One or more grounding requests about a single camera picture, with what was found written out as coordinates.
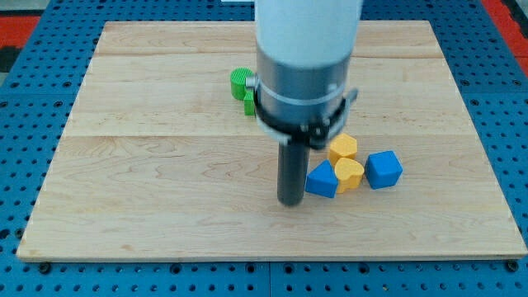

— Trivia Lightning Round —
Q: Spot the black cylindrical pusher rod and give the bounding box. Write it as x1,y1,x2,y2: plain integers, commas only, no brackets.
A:
277,144,309,206

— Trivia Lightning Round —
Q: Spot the blue cube block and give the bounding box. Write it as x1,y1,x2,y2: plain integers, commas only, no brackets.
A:
365,150,403,189

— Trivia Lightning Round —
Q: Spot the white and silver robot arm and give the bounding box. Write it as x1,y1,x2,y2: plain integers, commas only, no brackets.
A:
255,0,363,125

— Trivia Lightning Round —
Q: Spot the yellow hexagon block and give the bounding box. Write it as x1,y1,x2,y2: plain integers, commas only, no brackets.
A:
328,134,358,166

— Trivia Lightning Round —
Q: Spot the green cylinder block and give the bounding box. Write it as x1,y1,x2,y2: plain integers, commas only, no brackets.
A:
229,68,254,101

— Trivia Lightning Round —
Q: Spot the yellow heart block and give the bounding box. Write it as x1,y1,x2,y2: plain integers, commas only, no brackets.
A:
334,158,365,194

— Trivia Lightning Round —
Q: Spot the green block behind arm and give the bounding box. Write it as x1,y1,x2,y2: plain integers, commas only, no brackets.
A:
243,91,255,116

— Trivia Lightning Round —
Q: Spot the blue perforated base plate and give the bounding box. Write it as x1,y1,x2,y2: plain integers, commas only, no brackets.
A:
1,1,527,296

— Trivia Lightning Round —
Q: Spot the wooden board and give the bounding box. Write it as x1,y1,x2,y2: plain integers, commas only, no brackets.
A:
16,21,527,262

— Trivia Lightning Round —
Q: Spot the black clamp ring bracket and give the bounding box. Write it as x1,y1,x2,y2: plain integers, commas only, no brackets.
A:
246,75,358,149

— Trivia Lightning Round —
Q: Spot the blue triangle block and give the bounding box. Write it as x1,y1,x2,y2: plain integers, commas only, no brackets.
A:
305,160,338,198

